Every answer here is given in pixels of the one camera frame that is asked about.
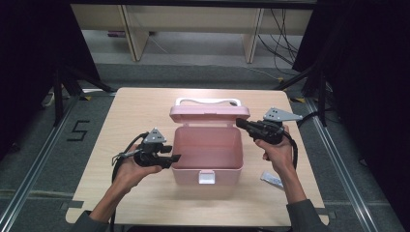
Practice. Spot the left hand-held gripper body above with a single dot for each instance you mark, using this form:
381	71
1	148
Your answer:
151	151

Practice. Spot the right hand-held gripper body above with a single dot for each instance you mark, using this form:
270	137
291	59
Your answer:
269	130

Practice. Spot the white ointment tube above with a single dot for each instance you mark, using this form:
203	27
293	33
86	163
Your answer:
272	179

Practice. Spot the person's right hand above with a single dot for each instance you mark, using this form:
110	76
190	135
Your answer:
280	156

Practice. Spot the person's left hand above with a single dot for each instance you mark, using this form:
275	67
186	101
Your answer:
132	174

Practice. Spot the yellow black floor tape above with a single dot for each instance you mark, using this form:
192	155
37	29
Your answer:
298	100
85	98

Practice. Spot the black metal stand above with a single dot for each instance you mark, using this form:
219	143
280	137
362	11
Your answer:
58	96
322	96

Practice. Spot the dark curtain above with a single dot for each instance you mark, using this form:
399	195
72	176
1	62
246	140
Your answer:
32	64
370	80

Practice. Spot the beige wooden desk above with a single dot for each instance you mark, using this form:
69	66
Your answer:
193	17

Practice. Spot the metal floor rail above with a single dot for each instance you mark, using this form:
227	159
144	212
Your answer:
35	164
340	164

